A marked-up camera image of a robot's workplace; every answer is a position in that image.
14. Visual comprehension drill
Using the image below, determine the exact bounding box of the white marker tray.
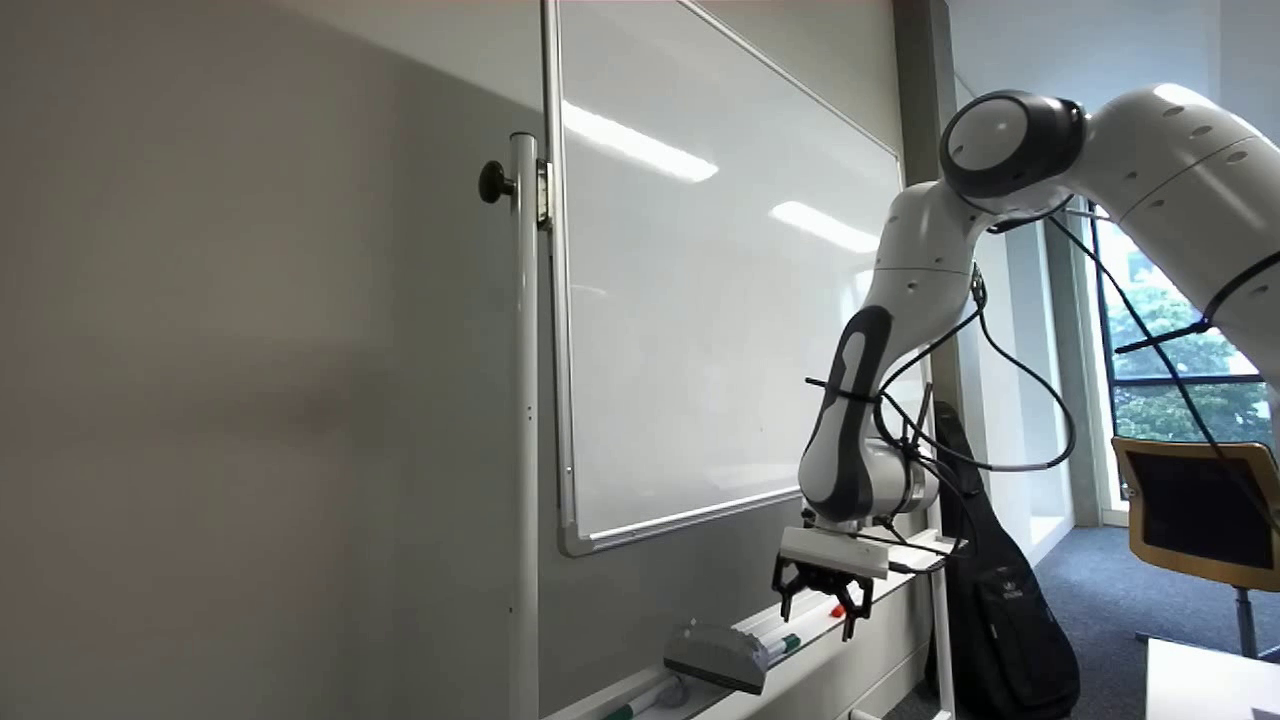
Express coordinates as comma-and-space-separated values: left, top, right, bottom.
545, 527, 972, 720

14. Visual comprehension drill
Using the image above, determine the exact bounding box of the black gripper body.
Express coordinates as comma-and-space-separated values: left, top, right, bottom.
779, 557, 873, 605

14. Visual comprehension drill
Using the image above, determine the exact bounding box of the white table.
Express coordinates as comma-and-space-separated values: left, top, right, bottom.
1140, 638, 1280, 720

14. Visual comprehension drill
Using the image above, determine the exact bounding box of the wooden framed chair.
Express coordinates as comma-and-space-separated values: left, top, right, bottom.
1113, 435, 1280, 655

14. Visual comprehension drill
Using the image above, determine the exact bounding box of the white whiteboard stand post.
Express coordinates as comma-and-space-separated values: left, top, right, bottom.
926, 557, 958, 715
505, 127, 548, 720

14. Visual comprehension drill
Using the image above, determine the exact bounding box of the black guitar bag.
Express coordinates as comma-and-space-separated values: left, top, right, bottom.
932, 396, 1084, 720

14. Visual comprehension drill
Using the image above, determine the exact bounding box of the grey whiteboard eraser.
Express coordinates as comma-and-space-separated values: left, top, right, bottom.
658, 613, 774, 695

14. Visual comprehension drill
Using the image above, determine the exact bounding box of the large whiteboard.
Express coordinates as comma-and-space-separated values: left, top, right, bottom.
535, 0, 936, 559

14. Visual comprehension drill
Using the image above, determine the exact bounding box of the window with green trees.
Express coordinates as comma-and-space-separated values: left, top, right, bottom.
1090, 196, 1280, 453

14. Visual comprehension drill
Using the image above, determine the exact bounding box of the black stand knob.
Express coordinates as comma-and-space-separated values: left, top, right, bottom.
476, 157, 520, 207

